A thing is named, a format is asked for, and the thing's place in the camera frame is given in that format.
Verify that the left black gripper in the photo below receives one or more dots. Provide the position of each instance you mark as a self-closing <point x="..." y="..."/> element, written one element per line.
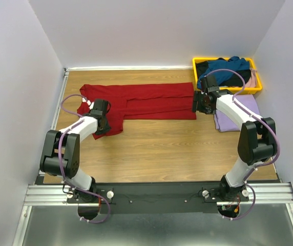
<point x="106" y="128"/>

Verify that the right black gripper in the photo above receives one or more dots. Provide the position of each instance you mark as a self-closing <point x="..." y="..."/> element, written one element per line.
<point x="197" y="96"/>

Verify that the red t shirt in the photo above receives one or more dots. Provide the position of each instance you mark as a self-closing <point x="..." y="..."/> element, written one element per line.
<point x="149" y="101"/>

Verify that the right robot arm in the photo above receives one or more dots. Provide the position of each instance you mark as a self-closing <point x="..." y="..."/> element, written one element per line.
<point x="257" y="141"/>

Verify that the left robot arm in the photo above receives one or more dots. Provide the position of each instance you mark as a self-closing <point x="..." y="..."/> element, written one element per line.
<point x="61" y="151"/>

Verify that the folded purple t shirt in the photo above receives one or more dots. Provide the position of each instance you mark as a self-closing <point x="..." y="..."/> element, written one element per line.
<point x="228" y="123"/>

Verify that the black t shirt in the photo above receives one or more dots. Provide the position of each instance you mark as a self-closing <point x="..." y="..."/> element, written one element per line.
<point x="225" y="78"/>

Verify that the yellow plastic bin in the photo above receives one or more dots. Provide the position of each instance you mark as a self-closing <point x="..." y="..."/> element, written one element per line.
<point x="258" y="87"/>

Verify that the pink t shirt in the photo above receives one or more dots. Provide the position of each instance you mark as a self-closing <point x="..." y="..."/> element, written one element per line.
<point x="252" y="82"/>

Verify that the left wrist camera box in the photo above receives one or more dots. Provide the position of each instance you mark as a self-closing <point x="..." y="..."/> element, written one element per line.
<point x="90" y="104"/>

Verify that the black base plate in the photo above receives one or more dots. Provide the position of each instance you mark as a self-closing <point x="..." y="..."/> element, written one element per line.
<point x="159" y="198"/>

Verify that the aluminium front rail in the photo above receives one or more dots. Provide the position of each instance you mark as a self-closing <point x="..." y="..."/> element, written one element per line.
<point x="54" y="195"/>

